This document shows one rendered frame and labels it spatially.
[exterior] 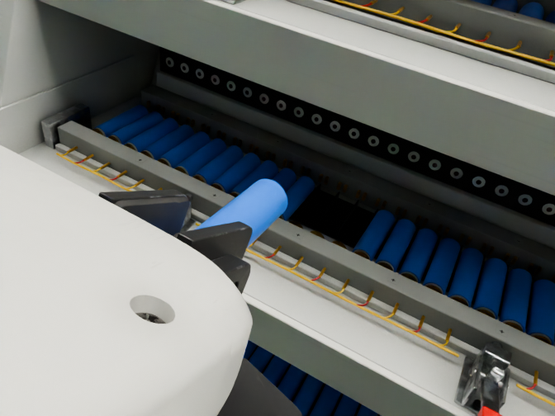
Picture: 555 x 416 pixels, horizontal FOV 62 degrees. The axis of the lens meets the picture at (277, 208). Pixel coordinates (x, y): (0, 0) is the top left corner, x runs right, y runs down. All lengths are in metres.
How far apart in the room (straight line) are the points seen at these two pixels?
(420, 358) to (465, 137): 0.16
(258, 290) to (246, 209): 0.19
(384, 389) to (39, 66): 0.41
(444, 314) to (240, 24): 0.25
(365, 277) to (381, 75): 0.15
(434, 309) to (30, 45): 0.41
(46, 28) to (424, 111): 0.34
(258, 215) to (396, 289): 0.20
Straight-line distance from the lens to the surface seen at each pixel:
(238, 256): 0.15
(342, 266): 0.37
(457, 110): 0.30
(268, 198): 0.19
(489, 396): 0.33
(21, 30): 0.48
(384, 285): 0.36
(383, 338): 0.36
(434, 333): 0.37
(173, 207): 0.15
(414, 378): 0.35
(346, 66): 0.31
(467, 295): 0.39
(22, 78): 0.49
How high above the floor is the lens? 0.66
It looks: 18 degrees down
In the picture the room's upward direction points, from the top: 19 degrees clockwise
